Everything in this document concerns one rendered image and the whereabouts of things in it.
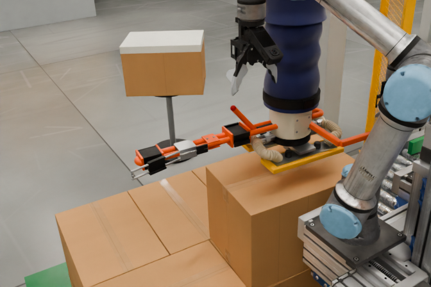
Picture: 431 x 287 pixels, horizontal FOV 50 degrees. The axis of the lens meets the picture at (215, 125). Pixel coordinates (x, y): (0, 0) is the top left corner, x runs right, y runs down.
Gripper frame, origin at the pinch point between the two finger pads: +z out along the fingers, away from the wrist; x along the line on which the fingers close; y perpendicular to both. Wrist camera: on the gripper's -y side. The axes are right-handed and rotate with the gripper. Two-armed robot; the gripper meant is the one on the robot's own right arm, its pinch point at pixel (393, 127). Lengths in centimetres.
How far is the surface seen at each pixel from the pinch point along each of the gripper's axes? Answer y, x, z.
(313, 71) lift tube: 26.8, -16.7, -22.9
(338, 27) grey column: -77, -125, 1
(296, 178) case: 31.0, -18.3, 24.0
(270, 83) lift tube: 40, -25, -18
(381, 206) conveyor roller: -28, -24, 64
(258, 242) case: 57, -6, 38
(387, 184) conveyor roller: -45, -38, 64
